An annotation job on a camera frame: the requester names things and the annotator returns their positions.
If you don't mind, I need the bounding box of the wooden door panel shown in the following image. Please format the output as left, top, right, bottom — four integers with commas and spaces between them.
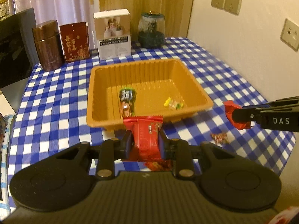
99, 0, 193, 41

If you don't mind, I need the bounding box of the green glass jar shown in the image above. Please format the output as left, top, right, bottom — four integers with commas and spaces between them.
138, 11, 165, 49

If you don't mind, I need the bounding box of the yellow green candy packet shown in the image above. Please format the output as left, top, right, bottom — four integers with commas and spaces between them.
163, 97, 184, 110

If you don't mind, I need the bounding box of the red gift box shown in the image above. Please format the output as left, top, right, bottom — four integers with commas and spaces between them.
59, 22, 90, 63

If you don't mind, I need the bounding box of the single wall socket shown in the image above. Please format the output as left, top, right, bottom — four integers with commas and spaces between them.
280, 18, 299, 51

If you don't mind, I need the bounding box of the orange plastic tray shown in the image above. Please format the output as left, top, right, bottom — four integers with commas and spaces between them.
86, 59, 213, 130

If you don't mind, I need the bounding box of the red white candy packet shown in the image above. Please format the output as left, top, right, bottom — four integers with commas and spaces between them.
210, 133, 229, 145

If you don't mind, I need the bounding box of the double wall socket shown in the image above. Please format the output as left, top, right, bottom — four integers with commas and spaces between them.
211, 0, 242, 15

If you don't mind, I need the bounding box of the small red candy packet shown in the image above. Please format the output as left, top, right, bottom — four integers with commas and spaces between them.
223, 100, 251, 130

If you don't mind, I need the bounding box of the white product box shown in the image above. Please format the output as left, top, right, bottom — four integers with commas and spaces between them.
94, 9, 131, 60

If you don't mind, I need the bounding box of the red candy packet pair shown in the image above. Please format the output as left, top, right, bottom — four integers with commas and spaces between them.
144, 160, 172, 171

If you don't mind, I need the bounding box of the blue milk carton box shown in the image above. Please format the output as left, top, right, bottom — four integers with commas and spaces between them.
1, 114, 16, 220

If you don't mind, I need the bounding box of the large red snack packet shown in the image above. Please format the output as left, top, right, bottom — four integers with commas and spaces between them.
123, 115, 163, 162

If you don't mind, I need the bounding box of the black green snack bar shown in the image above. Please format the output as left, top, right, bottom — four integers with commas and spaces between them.
119, 87, 136, 118

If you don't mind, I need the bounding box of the small labelled jar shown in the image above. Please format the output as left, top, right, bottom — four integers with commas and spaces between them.
0, 0, 10, 21

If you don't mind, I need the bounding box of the brown cylindrical tin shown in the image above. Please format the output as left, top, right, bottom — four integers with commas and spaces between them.
33, 20, 64, 72

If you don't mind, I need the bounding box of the blue white checkered tablecloth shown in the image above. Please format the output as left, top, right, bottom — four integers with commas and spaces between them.
7, 37, 297, 210

